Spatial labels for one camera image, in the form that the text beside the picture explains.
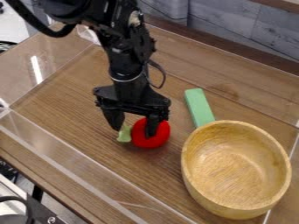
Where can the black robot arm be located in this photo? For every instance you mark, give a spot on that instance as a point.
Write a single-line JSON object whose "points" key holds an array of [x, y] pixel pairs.
{"points": [[117, 20]]}

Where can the black metal bracket with bolt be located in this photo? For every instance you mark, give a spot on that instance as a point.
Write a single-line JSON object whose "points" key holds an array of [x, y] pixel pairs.
{"points": [[42, 214]]}

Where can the green rectangular block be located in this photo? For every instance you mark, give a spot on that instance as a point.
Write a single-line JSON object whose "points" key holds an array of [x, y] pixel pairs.
{"points": [[200, 107]]}

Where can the round wooden bowl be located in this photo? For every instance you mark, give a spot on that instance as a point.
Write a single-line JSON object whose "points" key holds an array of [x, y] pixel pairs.
{"points": [[236, 169]]}

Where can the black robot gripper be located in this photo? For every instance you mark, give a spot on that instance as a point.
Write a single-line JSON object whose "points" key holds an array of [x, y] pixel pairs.
{"points": [[132, 95]]}

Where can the clear acrylic enclosure walls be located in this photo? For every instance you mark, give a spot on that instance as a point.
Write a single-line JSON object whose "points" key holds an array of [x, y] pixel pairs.
{"points": [[57, 140]]}

